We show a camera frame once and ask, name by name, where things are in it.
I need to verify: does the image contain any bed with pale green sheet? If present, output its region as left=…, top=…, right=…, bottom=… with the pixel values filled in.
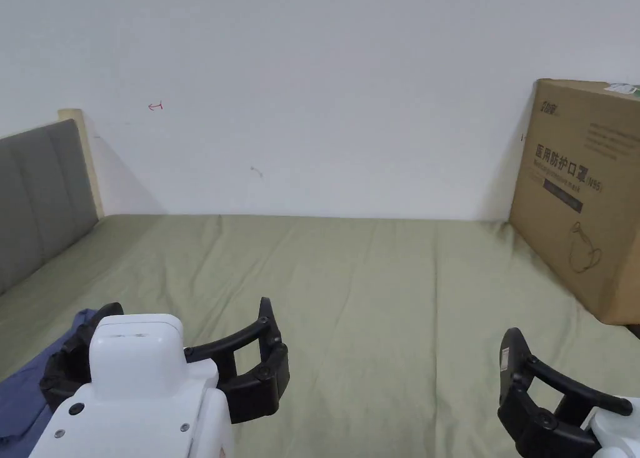
left=0, top=214, right=640, bottom=458

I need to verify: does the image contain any large brown cardboard carton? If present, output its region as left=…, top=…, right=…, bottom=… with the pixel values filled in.
left=509, top=78, right=640, bottom=326

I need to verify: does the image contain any dark blue shirt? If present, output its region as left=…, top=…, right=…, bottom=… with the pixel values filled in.
left=0, top=308, right=101, bottom=458

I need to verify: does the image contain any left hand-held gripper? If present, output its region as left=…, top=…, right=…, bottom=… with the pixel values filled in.
left=31, top=297, right=291, bottom=458

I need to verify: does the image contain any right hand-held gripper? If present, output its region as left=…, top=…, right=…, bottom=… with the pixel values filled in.
left=497, top=327, right=640, bottom=458

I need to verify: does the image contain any grey padded headboard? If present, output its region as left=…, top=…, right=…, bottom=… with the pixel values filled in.
left=0, top=108, right=105, bottom=297

